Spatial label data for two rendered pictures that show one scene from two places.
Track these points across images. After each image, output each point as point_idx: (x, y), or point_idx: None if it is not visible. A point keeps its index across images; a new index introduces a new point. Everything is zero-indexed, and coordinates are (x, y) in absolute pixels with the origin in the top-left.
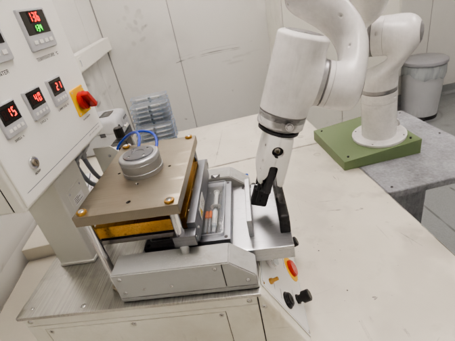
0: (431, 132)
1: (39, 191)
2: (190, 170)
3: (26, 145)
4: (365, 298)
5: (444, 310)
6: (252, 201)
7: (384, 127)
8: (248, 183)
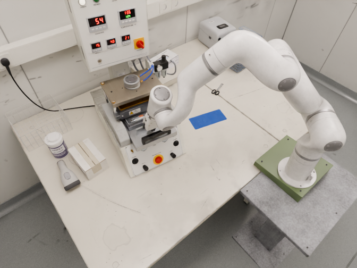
0: (334, 208)
1: (97, 69)
2: (139, 98)
3: (99, 55)
4: (159, 191)
5: (164, 218)
6: None
7: (291, 170)
8: None
